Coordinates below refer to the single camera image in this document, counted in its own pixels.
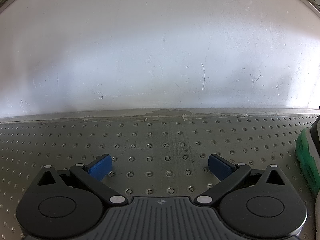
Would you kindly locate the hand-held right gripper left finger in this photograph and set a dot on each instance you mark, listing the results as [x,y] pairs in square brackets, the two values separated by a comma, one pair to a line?
[101,168]

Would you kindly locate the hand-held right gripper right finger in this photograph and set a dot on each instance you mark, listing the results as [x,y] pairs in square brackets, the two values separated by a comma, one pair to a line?
[220,168]

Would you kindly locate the metal shoe rack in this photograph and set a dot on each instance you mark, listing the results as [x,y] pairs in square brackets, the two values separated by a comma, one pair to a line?
[160,140]

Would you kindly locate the black teal sneaker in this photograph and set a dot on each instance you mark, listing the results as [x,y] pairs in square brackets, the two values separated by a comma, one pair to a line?
[307,155]

